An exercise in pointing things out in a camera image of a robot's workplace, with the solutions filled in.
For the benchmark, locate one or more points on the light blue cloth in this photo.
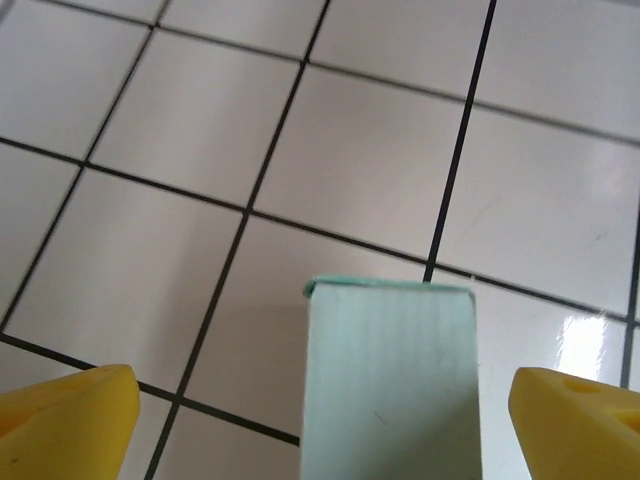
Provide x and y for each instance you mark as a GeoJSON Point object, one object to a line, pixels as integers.
{"type": "Point", "coordinates": [390, 390]}

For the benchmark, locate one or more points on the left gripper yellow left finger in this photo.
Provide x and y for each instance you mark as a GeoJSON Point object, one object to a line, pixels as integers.
{"type": "Point", "coordinates": [65, 430]}

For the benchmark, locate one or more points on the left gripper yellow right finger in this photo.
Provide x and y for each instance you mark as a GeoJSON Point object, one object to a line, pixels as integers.
{"type": "Point", "coordinates": [585, 435]}

